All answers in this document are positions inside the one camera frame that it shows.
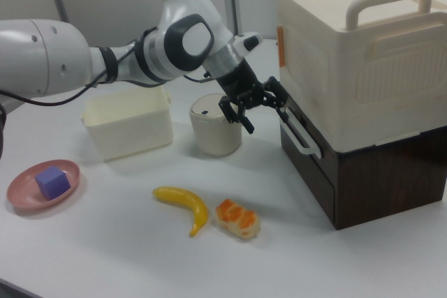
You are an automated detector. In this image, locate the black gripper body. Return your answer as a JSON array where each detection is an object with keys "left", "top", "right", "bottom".
[{"left": 217, "top": 59, "right": 270, "bottom": 107}]

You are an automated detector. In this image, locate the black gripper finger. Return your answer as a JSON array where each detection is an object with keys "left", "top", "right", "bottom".
[
  {"left": 219, "top": 96, "right": 256, "bottom": 135},
  {"left": 263, "top": 75, "right": 291, "bottom": 121}
]

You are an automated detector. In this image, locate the dark drawer with white handle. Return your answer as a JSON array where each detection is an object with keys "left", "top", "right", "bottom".
[{"left": 278, "top": 97, "right": 337, "bottom": 230}]

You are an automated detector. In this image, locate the white open plastic bin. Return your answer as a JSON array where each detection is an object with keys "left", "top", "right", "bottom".
[{"left": 80, "top": 87, "right": 175, "bottom": 163}]

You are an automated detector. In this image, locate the dark wooden drawer cabinet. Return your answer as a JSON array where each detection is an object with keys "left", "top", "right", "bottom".
[{"left": 277, "top": 81, "right": 447, "bottom": 231}]

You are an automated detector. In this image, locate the small cream lidded trash can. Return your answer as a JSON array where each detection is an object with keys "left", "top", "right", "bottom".
[{"left": 189, "top": 93, "right": 243, "bottom": 157}]

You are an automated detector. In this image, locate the orange latch strip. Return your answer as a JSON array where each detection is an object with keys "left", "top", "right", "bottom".
[{"left": 277, "top": 25, "right": 287, "bottom": 68}]

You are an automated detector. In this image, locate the yellow toy banana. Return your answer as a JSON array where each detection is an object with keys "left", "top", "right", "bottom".
[{"left": 152, "top": 186, "right": 210, "bottom": 238}]

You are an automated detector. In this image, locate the orange glazed toy bread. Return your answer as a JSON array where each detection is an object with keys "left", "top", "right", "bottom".
[{"left": 214, "top": 198, "right": 262, "bottom": 242}]

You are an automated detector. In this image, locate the purple cube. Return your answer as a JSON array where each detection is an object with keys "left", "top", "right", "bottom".
[{"left": 34, "top": 166, "right": 71, "bottom": 200}]

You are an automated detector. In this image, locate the pink plate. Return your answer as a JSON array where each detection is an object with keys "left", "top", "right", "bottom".
[{"left": 6, "top": 159, "right": 82, "bottom": 212}]

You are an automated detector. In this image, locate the cream storage box with handles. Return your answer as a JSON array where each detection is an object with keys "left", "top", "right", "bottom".
[{"left": 274, "top": 0, "right": 447, "bottom": 148}]

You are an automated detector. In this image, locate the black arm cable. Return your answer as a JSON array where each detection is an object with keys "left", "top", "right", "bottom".
[{"left": 0, "top": 28, "right": 210, "bottom": 107}]

